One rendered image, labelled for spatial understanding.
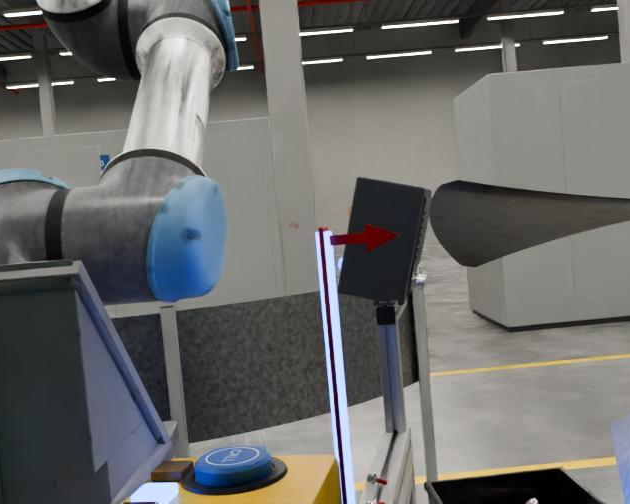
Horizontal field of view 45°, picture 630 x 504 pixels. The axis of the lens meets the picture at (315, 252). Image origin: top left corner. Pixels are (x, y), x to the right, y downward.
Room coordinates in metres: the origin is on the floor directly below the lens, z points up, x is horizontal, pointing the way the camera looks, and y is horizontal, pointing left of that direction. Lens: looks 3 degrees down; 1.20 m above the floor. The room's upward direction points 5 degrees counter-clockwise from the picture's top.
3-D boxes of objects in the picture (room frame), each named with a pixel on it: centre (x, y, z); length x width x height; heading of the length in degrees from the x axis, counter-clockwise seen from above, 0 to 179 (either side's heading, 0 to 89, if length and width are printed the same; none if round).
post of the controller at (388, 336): (1.16, -0.10, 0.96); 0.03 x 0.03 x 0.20; 79
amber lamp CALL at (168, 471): (0.40, 0.09, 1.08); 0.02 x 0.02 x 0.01; 79
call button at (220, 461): (0.39, 0.05, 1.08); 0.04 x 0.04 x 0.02
